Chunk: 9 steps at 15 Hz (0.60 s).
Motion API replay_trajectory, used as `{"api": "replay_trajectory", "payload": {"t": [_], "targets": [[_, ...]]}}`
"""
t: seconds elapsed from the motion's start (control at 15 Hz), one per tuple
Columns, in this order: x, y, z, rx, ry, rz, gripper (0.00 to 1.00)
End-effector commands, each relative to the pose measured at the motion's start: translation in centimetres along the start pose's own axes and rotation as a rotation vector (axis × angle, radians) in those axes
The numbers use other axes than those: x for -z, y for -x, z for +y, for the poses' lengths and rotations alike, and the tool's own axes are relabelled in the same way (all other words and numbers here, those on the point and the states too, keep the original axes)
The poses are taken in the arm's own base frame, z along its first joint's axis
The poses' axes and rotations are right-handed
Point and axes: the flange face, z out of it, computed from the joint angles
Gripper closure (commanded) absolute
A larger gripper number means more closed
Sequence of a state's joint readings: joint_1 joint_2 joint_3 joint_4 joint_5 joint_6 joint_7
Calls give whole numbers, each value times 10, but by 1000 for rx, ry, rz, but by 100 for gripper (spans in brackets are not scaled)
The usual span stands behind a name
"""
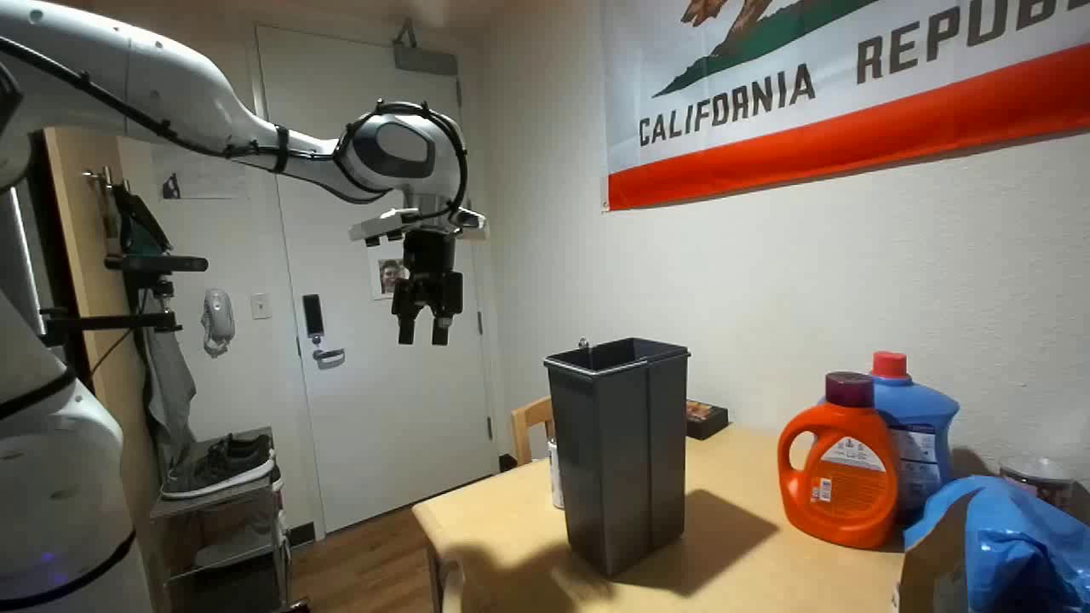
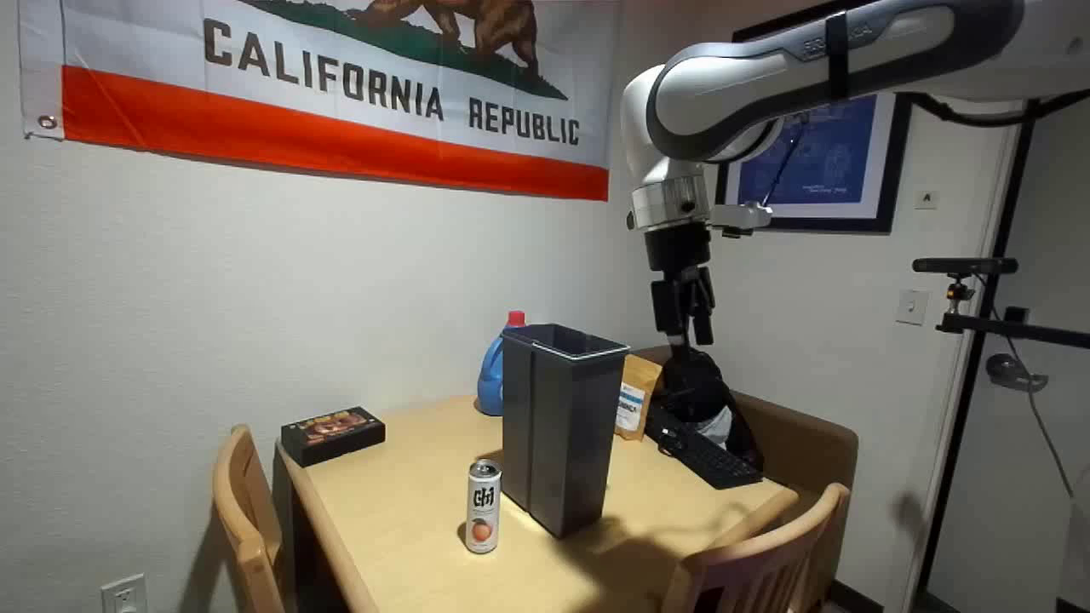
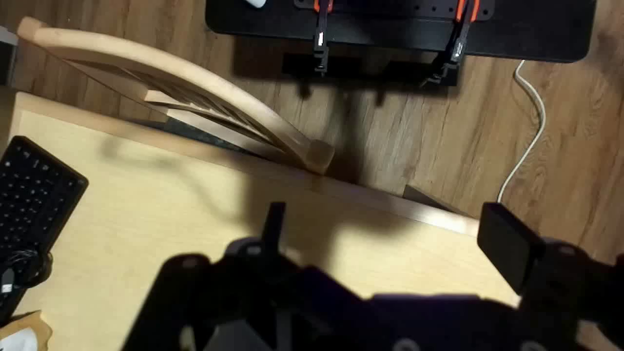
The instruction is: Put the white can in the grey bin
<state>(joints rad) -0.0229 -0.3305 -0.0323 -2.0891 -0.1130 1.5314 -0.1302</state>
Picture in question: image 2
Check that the blue detergent bottle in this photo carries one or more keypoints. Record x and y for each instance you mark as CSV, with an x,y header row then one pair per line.
x,y
491,369

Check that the California Republic flag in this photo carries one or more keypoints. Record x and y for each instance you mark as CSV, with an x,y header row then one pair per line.
x,y
453,93

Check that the wooden chair back right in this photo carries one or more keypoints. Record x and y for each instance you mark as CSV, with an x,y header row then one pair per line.
x,y
796,446

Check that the wooden chair left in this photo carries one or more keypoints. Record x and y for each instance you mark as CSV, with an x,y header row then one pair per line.
x,y
246,516

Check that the wooden table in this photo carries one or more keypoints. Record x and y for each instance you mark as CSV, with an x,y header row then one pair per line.
x,y
390,526

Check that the black flat box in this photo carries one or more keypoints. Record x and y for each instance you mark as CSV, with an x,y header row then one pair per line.
x,y
331,433

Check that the cardboard box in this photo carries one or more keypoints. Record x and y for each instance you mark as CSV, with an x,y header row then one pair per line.
x,y
636,398

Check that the tall grey bin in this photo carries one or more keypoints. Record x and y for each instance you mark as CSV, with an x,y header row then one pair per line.
x,y
561,412

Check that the wooden chair front right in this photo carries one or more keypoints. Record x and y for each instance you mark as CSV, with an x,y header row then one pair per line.
x,y
764,574

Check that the wooden chair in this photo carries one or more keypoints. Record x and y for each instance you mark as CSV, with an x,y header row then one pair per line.
x,y
796,446
764,574
246,516

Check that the black camera stand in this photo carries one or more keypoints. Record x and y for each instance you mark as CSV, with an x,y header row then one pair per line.
x,y
1011,508

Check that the framed blue picture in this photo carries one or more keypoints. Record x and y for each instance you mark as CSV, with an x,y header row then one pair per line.
x,y
830,173

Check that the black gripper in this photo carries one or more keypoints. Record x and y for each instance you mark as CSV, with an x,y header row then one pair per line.
x,y
682,295

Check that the wall light switch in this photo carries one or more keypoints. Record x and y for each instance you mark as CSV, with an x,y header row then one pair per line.
x,y
910,307

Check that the black bag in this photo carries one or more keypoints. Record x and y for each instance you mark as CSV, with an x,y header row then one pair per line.
x,y
697,420

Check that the wall outlet plate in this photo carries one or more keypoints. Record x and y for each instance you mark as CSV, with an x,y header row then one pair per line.
x,y
122,595

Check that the white drink can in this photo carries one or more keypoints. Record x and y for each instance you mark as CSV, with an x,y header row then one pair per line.
x,y
480,505

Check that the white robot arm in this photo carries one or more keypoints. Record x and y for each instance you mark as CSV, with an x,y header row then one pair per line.
x,y
983,62

